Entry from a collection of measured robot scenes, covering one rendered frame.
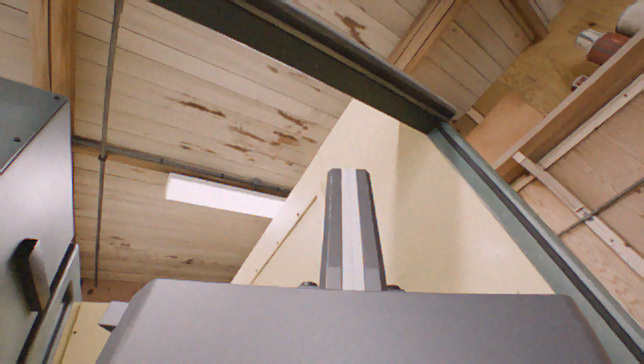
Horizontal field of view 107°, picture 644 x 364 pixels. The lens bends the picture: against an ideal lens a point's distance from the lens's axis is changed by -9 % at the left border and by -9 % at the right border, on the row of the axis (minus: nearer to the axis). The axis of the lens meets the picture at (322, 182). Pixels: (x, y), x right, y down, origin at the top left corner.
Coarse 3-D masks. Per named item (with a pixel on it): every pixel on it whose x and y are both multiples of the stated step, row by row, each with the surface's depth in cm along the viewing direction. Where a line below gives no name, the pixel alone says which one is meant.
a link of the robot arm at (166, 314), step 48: (144, 288) 6; (192, 288) 5; (240, 288) 5; (288, 288) 5; (144, 336) 5; (192, 336) 5; (240, 336) 5; (288, 336) 5; (336, 336) 5; (384, 336) 5; (432, 336) 5; (480, 336) 5; (528, 336) 5; (576, 336) 5
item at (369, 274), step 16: (352, 176) 11; (368, 176) 11; (352, 192) 10; (368, 192) 10; (352, 208) 9; (368, 208) 9; (352, 224) 8; (368, 224) 8; (352, 240) 8; (368, 240) 8; (368, 256) 7; (368, 272) 7; (384, 272) 7; (368, 288) 7; (384, 288) 7; (400, 288) 8
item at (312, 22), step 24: (240, 0) 28; (264, 0) 32; (288, 0) 32; (288, 24) 34; (312, 24) 32; (336, 48) 38; (360, 48) 35; (360, 72) 38; (384, 72) 42; (408, 96) 42; (432, 96) 43
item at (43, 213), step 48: (0, 96) 56; (48, 96) 63; (0, 144) 49; (48, 144) 62; (0, 192) 47; (48, 192) 68; (0, 240) 50; (48, 240) 76; (0, 288) 54; (48, 288) 76; (0, 336) 58
